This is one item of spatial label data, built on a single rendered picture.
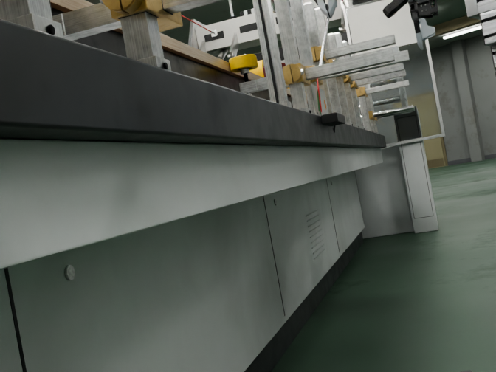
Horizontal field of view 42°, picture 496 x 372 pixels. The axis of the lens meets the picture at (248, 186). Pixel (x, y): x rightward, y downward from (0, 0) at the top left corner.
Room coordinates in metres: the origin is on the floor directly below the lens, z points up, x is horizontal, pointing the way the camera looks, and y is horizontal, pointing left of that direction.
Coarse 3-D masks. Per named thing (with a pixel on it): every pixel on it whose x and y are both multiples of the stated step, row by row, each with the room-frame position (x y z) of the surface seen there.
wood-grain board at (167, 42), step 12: (60, 0) 1.00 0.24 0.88; (72, 0) 1.04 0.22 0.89; (84, 0) 1.07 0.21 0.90; (168, 48) 1.41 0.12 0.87; (180, 48) 1.48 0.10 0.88; (192, 48) 1.56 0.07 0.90; (192, 60) 1.58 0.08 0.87; (204, 60) 1.64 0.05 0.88; (216, 60) 1.73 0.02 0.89; (228, 72) 1.85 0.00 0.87; (240, 72) 1.94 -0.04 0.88; (288, 96) 2.66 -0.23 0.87
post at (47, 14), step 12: (0, 0) 0.55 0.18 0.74; (12, 0) 0.54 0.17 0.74; (24, 0) 0.54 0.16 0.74; (36, 0) 0.55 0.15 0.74; (48, 0) 0.57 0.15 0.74; (0, 12) 0.55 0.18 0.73; (12, 12) 0.54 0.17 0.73; (24, 12) 0.54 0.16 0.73; (36, 12) 0.55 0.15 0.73; (48, 12) 0.57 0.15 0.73
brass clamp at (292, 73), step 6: (288, 66) 1.72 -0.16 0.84; (294, 66) 1.72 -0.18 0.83; (300, 66) 1.73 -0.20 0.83; (288, 72) 1.72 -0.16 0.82; (294, 72) 1.72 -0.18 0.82; (300, 72) 1.71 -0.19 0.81; (288, 78) 1.72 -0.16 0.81; (294, 78) 1.72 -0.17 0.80; (300, 78) 1.73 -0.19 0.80; (288, 84) 1.74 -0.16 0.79; (306, 84) 1.81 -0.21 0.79
